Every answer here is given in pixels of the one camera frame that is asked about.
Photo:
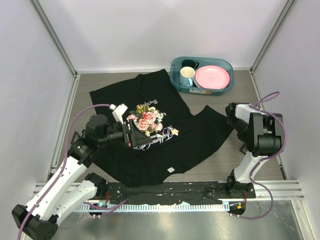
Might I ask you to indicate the pink plate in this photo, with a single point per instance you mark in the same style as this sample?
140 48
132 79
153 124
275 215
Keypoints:
212 77

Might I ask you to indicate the dark green mug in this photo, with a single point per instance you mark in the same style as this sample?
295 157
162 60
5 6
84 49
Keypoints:
190 63

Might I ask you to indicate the teal plastic basin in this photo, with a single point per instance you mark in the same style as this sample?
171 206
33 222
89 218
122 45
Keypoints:
176 66

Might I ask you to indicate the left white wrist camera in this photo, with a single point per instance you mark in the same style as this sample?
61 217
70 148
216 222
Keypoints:
118 111

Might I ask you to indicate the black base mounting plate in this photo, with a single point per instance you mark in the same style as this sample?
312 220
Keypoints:
170 193

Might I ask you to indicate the white slotted cable duct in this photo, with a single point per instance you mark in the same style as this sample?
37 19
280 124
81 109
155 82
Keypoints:
145 208

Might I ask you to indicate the right black display box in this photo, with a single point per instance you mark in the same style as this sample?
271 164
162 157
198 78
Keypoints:
242 149

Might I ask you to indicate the white garment label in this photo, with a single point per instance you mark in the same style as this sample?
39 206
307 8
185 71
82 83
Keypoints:
171 169

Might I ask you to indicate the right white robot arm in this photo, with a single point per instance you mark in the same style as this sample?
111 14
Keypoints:
264 136

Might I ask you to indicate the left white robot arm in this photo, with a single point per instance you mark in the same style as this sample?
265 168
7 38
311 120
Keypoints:
40 218

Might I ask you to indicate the black floral print t-shirt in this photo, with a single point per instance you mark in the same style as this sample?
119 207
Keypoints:
179 139

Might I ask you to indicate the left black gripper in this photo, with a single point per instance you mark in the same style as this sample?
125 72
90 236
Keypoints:
133 136

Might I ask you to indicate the light blue mug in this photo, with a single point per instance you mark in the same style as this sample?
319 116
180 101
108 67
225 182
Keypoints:
187 75

